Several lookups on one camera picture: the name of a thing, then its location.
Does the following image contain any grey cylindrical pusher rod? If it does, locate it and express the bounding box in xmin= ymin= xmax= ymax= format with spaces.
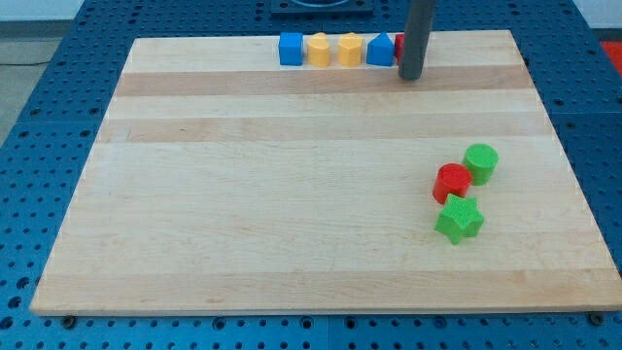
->
xmin=398 ymin=0 xmax=436 ymax=81

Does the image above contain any yellow hexagon block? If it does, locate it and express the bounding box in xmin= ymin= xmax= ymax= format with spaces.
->
xmin=337 ymin=32 xmax=363 ymax=67

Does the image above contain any red block behind rod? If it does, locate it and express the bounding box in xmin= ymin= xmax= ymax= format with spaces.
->
xmin=394 ymin=33 xmax=404 ymax=65

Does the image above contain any blue triangle block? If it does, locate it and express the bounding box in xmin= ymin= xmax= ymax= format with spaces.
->
xmin=365 ymin=32 xmax=395 ymax=67

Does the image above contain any yellow heart block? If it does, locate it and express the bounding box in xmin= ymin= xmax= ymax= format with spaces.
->
xmin=307 ymin=32 xmax=330 ymax=68

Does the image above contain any blue cube block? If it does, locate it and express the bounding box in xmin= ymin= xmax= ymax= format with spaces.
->
xmin=278 ymin=32 xmax=303 ymax=66

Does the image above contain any green cylinder block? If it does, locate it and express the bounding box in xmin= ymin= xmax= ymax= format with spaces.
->
xmin=462 ymin=144 xmax=499 ymax=186

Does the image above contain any red cylinder block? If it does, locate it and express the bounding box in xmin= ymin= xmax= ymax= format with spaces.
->
xmin=432 ymin=163 xmax=472 ymax=204

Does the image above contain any green star block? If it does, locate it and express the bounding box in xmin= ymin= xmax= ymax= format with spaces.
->
xmin=434 ymin=193 xmax=485 ymax=245

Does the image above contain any wooden board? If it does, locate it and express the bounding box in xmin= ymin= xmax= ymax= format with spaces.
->
xmin=30 ymin=30 xmax=621 ymax=316

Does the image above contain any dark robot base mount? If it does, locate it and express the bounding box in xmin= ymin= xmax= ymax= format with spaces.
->
xmin=267 ymin=0 xmax=374 ymax=17

